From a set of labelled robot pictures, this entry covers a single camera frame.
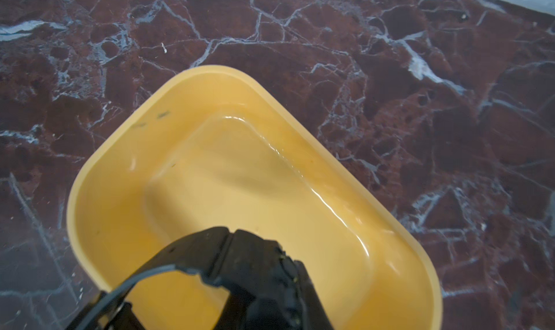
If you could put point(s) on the yellow plastic storage box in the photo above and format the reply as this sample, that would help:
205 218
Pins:
213 148

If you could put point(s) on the black chunky digital watch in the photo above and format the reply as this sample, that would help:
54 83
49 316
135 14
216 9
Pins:
268 289

